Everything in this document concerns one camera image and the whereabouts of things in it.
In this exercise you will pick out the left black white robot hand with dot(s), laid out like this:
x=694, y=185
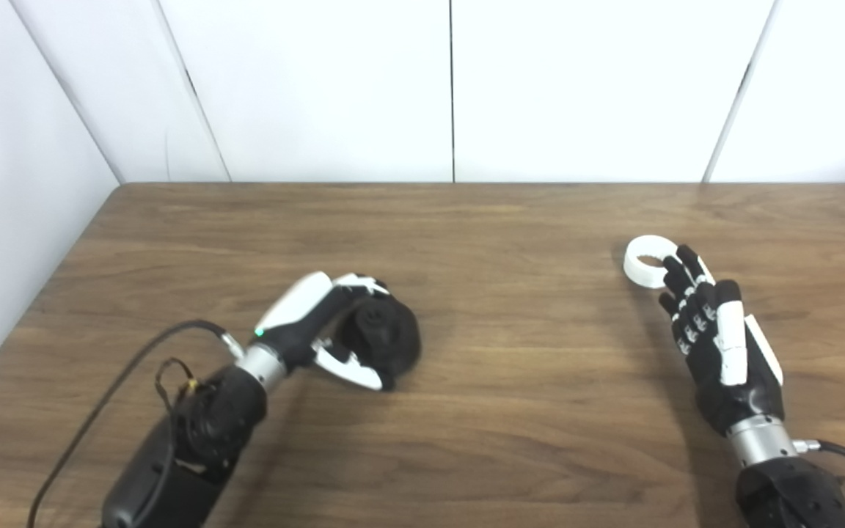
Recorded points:
x=298, y=312

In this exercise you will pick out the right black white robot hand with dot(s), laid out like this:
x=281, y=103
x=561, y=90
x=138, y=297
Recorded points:
x=730, y=359

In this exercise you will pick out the round black plastic part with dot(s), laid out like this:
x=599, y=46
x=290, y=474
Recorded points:
x=389, y=337

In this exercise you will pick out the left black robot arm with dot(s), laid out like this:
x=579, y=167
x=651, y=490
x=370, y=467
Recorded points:
x=195, y=447

